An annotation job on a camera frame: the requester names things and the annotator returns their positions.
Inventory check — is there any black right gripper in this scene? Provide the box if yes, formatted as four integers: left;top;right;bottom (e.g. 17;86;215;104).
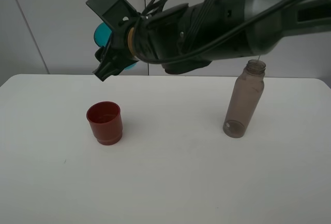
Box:
93;18;138;82

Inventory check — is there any blue translucent plastic cup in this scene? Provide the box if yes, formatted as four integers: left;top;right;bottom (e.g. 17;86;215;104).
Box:
94;23;136;73

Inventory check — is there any brown translucent plastic bottle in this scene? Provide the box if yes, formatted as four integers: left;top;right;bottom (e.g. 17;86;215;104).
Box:
223;59;266;138

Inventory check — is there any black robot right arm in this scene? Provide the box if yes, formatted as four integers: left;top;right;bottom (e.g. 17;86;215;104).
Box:
86;0;330;81

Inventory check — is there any red plastic cup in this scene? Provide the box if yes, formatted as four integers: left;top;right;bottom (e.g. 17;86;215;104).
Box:
86;101;123;145

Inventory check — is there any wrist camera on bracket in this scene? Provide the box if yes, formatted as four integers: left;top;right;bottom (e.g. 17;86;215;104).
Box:
86;0;139;32

